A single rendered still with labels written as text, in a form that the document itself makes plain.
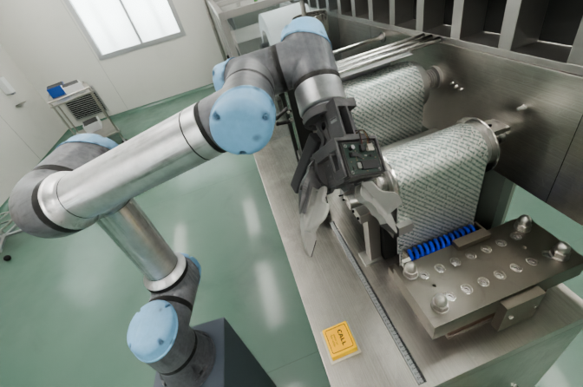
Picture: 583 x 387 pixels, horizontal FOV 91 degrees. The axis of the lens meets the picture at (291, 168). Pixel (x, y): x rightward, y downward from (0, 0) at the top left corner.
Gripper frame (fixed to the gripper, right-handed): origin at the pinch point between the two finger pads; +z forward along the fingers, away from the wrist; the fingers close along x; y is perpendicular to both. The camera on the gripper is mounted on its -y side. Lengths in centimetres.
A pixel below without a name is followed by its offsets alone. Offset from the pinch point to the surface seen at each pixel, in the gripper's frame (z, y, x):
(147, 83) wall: -351, -492, -16
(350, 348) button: 25.9, -35.5, 15.7
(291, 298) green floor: 31, -150, 48
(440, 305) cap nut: 17.9, -15.7, 29.0
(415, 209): -3.3, -16.7, 32.3
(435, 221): 0.8, -19.4, 40.8
